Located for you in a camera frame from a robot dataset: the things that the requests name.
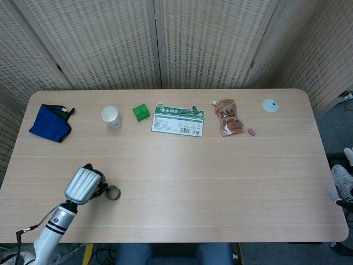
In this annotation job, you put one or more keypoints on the small grey tea cup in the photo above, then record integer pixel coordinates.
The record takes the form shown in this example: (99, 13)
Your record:
(115, 193)

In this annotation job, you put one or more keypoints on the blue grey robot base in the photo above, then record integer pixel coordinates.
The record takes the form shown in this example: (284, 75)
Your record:
(171, 255)

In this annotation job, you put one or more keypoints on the metal screen hinge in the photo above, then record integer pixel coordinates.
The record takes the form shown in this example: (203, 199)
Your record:
(252, 65)
(58, 67)

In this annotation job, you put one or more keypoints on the green building block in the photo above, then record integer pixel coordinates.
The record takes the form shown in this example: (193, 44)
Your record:
(141, 112)

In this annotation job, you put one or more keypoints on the blue black cloth pouch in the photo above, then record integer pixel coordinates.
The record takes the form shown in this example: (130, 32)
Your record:
(48, 124)

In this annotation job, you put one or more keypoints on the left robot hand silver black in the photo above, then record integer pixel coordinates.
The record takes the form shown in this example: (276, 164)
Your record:
(81, 185)

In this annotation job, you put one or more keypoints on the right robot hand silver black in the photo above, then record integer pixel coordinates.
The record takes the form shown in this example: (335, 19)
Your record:
(343, 179)

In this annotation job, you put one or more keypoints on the pink binder clip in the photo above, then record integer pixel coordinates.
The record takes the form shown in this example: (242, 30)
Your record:
(250, 132)

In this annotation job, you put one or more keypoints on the white paper cup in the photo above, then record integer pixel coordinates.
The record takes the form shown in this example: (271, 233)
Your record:
(110, 116)

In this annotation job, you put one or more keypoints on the white round grommet cover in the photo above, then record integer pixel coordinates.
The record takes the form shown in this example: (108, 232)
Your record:
(270, 105)

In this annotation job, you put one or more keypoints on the white table foot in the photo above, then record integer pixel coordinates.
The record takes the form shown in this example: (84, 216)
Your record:
(333, 244)

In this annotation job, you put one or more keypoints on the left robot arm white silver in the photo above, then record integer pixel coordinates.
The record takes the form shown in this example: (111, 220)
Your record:
(59, 220)

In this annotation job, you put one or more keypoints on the green white tea card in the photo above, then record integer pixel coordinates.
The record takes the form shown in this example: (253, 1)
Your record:
(176, 124)

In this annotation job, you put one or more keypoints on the brown spouted food pouch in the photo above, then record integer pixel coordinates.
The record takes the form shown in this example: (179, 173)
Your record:
(229, 118)

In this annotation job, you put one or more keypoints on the woven folding screen panel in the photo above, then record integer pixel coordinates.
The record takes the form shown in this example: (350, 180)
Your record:
(275, 41)
(104, 41)
(331, 55)
(209, 41)
(24, 55)

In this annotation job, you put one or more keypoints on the white power strip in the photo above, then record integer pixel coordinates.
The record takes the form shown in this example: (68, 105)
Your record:
(347, 95)

